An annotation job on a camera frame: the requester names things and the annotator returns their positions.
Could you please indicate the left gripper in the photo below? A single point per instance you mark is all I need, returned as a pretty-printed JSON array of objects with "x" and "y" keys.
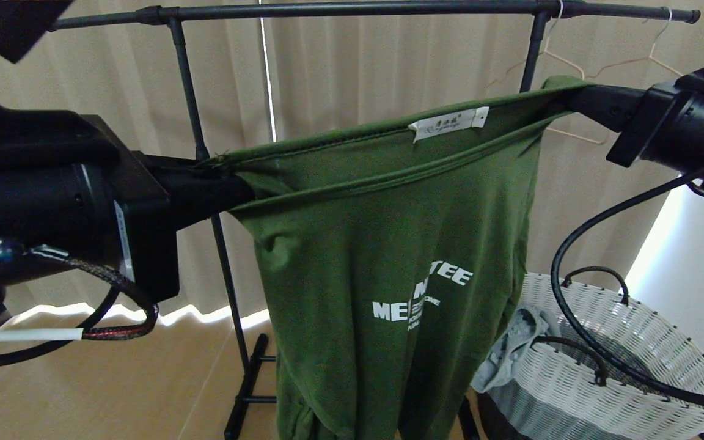
[{"x": 52, "y": 201}]

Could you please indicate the beige curtain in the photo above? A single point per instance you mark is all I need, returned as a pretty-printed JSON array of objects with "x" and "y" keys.
[{"x": 358, "y": 73}]

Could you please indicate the pale grey garment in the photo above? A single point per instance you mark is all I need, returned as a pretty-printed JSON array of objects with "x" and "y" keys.
[{"x": 505, "y": 360}]

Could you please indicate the white laundry basket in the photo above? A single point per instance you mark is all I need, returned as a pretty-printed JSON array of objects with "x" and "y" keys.
[{"x": 572, "y": 379}]

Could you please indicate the green printed t-shirt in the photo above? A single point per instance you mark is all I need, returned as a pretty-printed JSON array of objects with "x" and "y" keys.
[{"x": 358, "y": 244}]

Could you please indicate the pink clothes hanger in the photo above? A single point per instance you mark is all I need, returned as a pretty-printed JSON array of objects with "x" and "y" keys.
[
  {"x": 566, "y": 63},
  {"x": 621, "y": 67}
]

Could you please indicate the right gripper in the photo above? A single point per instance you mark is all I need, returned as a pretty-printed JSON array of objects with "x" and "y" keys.
[{"x": 682, "y": 134}]

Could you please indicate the black clothes rack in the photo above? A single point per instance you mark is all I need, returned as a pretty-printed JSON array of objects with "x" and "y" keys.
[{"x": 358, "y": 9}]

